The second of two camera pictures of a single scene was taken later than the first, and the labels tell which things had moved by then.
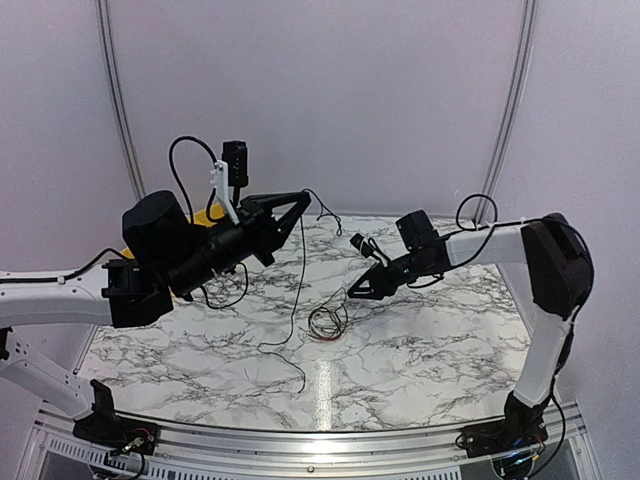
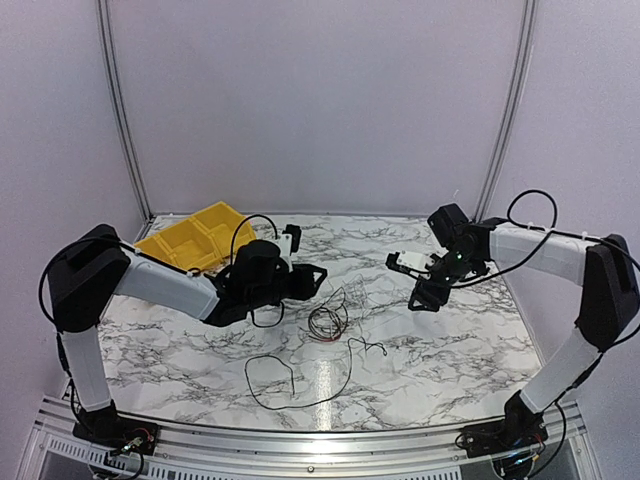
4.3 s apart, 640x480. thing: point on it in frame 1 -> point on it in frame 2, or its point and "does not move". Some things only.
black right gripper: x=377 y=275 -> x=426 y=294
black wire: x=301 y=268 -> x=293 y=380
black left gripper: x=263 y=229 -> x=305 y=289
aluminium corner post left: x=118 y=98 does not move
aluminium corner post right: x=526 y=38 does not move
